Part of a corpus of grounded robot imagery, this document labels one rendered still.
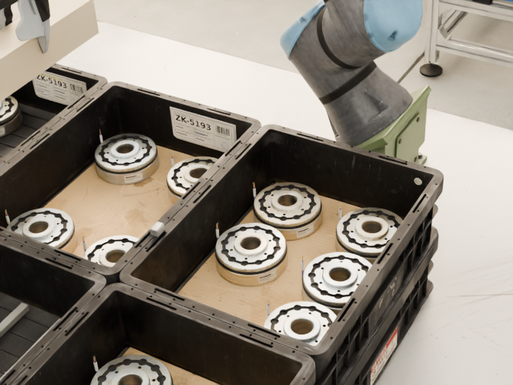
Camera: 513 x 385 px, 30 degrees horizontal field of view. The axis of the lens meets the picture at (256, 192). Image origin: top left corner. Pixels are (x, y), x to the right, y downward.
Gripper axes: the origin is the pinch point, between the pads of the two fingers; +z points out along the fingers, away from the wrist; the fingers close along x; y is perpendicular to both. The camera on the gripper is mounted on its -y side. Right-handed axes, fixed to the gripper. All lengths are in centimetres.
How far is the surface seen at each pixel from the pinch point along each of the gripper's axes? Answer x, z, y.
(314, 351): 60, 16, 22
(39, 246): 18.5, 15.6, 22.9
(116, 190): 10.9, 25.7, -1.3
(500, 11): 14, 80, -185
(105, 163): 8.0, 22.5, -3.0
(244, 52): -75, 109, -169
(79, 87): -5.8, 18.2, -14.2
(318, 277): 51, 22, 4
